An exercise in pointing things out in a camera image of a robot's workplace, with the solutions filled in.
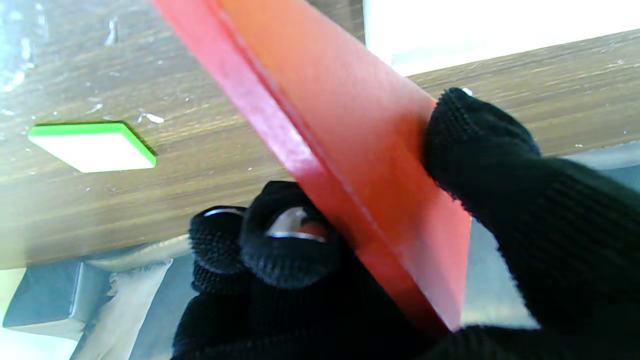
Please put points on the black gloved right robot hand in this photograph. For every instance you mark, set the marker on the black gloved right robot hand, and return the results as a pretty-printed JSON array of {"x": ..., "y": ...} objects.
[{"x": 575, "y": 240}]

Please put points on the large red tangram triangle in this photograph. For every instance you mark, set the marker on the large red tangram triangle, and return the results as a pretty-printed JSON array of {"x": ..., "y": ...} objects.
[{"x": 350, "y": 125}]

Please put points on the green tangram square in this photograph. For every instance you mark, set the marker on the green tangram square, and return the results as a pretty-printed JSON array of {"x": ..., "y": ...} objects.
[{"x": 95, "y": 150}]

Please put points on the brown sofa cushion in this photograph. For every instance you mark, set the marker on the brown sofa cushion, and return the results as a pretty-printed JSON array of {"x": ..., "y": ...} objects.
[{"x": 125, "y": 310}]

